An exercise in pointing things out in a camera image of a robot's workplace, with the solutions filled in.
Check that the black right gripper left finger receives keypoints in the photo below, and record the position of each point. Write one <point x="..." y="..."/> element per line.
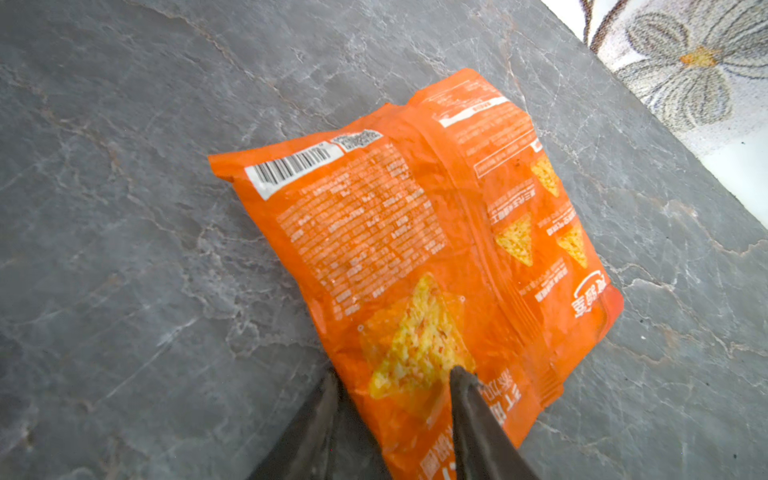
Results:
<point x="305" y="449"/>

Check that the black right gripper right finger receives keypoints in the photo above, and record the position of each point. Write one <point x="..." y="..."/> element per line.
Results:
<point x="482" y="448"/>

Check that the orange snack packet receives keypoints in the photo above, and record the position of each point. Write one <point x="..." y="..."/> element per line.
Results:
<point x="429" y="236"/>

